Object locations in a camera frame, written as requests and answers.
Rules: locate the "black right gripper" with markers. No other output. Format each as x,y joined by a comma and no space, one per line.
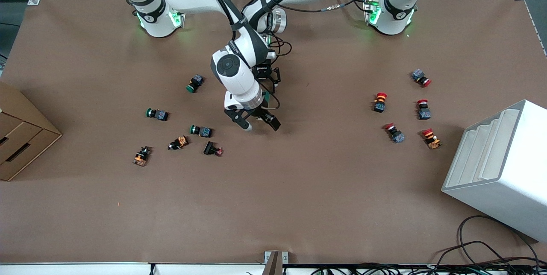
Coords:
259,114

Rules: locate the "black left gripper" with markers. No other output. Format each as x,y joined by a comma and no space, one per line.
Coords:
262,71

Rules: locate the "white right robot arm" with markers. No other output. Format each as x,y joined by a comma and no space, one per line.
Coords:
149,10

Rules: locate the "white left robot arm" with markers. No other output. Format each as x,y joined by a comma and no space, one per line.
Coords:
395,10

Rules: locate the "black button red block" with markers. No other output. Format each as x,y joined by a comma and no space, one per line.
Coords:
211,149

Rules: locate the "brown table mat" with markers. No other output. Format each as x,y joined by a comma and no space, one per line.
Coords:
299,181

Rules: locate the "black button orange block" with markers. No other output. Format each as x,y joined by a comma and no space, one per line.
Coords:
141,156
178,142

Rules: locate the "red mushroom button orange block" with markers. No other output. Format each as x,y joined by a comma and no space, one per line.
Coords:
431,138
380,102

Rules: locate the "red mushroom button grey block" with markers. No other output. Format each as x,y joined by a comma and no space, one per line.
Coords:
421,77
423,110
394,133

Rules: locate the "brown cardboard box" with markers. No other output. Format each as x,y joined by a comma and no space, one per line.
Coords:
21,138

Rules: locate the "white stepped plastic rack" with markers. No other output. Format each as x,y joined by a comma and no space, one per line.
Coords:
504,172

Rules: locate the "green push button switch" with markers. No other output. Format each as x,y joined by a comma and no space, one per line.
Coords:
195,83
157,114
201,130

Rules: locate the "metal edge bracket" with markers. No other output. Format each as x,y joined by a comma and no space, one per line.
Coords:
275,262

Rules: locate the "white table edge rail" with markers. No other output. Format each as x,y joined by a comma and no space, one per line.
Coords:
85,269

